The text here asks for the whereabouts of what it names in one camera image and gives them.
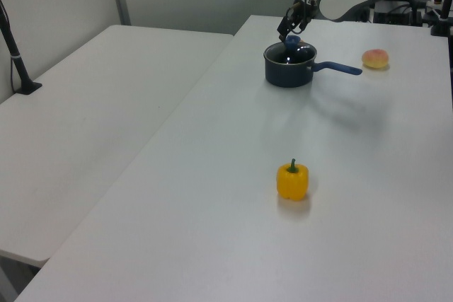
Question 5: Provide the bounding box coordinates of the white folding side table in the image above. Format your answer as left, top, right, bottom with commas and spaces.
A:
0, 24, 235, 268

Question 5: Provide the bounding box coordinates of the glass lid with blue knob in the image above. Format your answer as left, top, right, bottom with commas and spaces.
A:
264, 35, 316, 66

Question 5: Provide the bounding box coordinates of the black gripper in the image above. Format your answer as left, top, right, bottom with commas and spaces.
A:
277, 0, 317, 42

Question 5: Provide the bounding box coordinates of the black camera pole with base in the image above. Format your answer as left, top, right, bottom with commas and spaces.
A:
0, 0, 42, 95

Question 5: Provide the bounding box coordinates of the yellow toy bell pepper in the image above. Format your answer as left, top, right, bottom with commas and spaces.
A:
275, 158, 309, 202

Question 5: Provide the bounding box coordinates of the pink yellow toy peach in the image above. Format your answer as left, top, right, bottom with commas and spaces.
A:
361, 48, 391, 69

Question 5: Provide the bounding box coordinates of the black desk equipment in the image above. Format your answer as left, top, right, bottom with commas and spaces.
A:
373, 0, 431, 27

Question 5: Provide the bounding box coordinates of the black clamped stand pole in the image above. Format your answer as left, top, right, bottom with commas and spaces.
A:
430, 0, 453, 37

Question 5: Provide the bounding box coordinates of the dark blue saucepan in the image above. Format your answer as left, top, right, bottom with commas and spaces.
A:
263, 46, 363, 88

